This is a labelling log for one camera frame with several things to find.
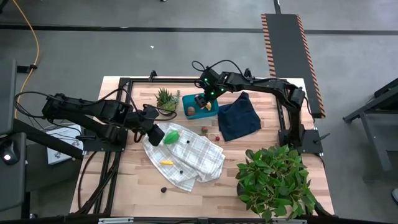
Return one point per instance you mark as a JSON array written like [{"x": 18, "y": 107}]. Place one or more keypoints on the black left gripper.
[{"x": 146, "y": 116}]

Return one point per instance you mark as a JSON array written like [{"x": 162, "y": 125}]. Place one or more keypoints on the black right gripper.
[{"x": 214, "y": 91}]

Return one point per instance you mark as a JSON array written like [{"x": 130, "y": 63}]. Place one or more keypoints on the brown toy kiwi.
[{"x": 191, "y": 111}]

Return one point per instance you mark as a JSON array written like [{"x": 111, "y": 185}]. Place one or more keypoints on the green toy corn cob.
[{"x": 171, "y": 137}]

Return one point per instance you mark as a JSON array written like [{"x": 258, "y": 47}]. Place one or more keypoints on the red toy strawberry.
[{"x": 204, "y": 130}]

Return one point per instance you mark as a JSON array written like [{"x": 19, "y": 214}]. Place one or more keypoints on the thin yellow toy wedge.
[{"x": 167, "y": 162}]

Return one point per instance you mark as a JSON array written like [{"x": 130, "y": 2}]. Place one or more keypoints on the small red toy radish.
[{"x": 217, "y": 138}]

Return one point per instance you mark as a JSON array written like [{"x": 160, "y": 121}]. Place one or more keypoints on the white plaid dish towel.
[{"x": 192, "y": 155}]

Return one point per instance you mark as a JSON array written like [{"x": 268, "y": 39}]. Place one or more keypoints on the small dark brown toy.
[{"x": 163, "y": 189}]

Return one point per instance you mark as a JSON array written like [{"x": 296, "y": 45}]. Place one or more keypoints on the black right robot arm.
[{"x": 264, "y": 84}]

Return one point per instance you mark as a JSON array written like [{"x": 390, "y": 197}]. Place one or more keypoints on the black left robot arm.
[{"x": 77, "y": 107}]

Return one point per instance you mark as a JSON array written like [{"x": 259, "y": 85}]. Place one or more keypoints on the teal plastic tupperware container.
[{"x": 202, "y": 115}]

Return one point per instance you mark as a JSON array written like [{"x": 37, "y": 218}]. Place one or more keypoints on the potted succulent plant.
[{"x": 167, "y": 102}]

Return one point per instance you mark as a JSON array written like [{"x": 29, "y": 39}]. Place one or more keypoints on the navy blue cloth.
[{"x": 237, "y": 121}]

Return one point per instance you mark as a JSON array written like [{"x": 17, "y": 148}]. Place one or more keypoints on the black base lever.
[
  {"x": 323, "y": 137},
  {"x": 82, "y": 137}
]

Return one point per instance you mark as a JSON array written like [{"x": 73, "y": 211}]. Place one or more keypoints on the white paper sheet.
[{"x": 62, "y": 152}]

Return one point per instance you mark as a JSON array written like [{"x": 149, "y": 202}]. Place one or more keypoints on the black striped-edge floor mat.
[{"x": 286, "y": 46}]

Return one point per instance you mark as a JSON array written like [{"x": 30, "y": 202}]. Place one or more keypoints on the large leafy green plant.
[{"x": 273, "y": 180}]

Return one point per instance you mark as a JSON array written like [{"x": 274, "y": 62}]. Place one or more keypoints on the black metal support beam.
[{"x": 46, "y": 138}]

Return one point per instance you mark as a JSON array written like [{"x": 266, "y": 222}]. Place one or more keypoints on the black device with light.
[{"x": 12, "y": 149}]

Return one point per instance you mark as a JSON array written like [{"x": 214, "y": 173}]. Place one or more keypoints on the dark grey side table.
[{"x": 373, "y": 102}]

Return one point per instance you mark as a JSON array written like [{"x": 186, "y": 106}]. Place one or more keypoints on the person's foot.
[{"x": 395, "y": 196}]

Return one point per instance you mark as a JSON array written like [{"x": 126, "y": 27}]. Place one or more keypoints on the black metal table frame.
[{"x": 174, "y": 80}]

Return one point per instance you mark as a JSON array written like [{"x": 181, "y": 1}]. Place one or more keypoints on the black frame clamp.
[
  {"x": 152, "y": 75},
  {"x": 247, "y": 72}
]

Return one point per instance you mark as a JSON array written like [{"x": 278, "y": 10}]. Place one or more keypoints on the black camera mount rail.
[{"x": 186, "y": 221}]

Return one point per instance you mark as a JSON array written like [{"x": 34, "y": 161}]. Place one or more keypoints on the silver metal bracket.
[
  {"x": 115, "y": 221},
  {"x": 289, "y": 221}
]

